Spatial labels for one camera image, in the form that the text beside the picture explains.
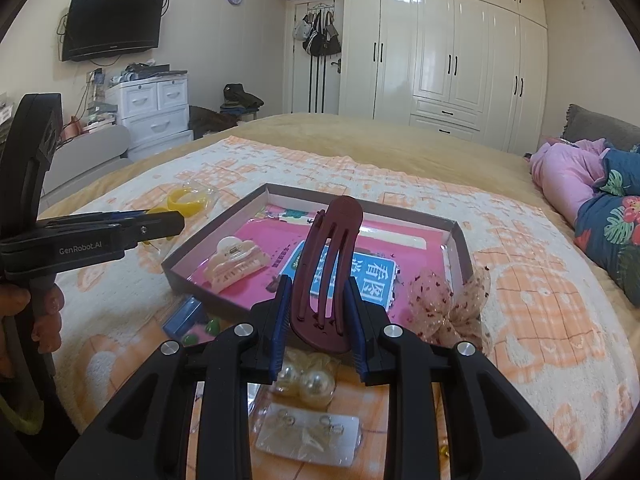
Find white built-in wardrobe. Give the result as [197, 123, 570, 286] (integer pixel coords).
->
[266, 0, 550, 156]

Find cream hair claw clip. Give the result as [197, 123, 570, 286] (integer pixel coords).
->
[204, 236, 270, 294]

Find grey cardboard tray box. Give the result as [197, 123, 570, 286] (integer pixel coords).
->
[162, 183, 473, 323]

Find white bedroom door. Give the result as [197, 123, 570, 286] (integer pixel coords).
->
[282, 0, 344, 115]

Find dark red hair clip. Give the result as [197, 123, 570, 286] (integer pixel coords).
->
[291, 196, 363, 354]

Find grey headboard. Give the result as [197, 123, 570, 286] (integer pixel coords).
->
[562, 104, 640, 152]

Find pink quilt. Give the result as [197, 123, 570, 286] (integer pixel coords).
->
[529, 139, 608, 226]

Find hanging bags on door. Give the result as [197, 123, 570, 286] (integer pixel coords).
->
[292, 8, 342, 58]

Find dark clothes pile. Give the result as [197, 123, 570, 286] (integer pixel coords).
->
[188, 84, 265, 140]

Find left hand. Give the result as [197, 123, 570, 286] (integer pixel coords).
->
[0, 283, 66, 378]

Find beige dotted mesh bow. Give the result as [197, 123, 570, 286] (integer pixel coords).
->
[408, 266, 491, 350]

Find tan bedspread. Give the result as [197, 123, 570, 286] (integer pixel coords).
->
[39, 112, 640, 311]

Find orange white plush blanket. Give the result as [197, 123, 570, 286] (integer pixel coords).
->
[44, 134, 640, 480]

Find blue box with green beads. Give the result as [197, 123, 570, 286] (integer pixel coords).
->
[163, 296, 221, 347]

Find black wall television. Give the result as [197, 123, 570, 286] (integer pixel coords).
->
[61, 0, 165, 62]

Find bagged pearl hair ties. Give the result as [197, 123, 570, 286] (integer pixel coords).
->
[271, 346, 342, 411]

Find bagged yellow bangles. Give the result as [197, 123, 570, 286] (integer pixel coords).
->
[142, 181, 220, 262]

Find blue floral quilt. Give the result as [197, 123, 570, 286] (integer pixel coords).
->
[575, 148, 639, 307]

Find bagged earrings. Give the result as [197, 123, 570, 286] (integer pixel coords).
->
[247, 385, 362, 468]

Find white drawer chest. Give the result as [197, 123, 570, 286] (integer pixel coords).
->
[105, 70, 193, 162]

